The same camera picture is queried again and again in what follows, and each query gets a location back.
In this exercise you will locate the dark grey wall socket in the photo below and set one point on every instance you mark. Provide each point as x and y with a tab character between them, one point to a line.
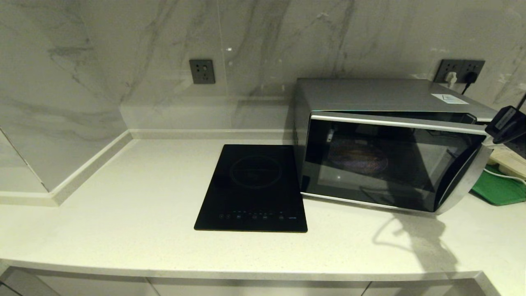
441	66
476	66
201	72

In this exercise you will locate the beige drawer front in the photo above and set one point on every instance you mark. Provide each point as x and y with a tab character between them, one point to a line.
254	290

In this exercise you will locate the silver microwave oven body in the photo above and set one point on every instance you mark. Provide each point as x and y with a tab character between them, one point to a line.
370	94

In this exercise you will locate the beige cabinet door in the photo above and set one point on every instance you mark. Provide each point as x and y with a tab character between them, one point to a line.
98	287
419	290

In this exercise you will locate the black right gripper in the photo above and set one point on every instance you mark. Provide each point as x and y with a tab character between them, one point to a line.
507	125

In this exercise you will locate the cream power strip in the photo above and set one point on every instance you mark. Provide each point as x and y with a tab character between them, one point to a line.
509	162

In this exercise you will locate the white power plug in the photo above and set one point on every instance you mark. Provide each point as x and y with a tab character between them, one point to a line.
451	79

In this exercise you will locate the black induction cooktop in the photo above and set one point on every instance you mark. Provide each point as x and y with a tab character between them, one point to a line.
250	185

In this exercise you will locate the angled grey cabinet panel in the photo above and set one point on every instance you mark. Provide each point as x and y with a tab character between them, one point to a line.
20	285

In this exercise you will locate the green plastic tray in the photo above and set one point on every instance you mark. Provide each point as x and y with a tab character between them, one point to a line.
497	191

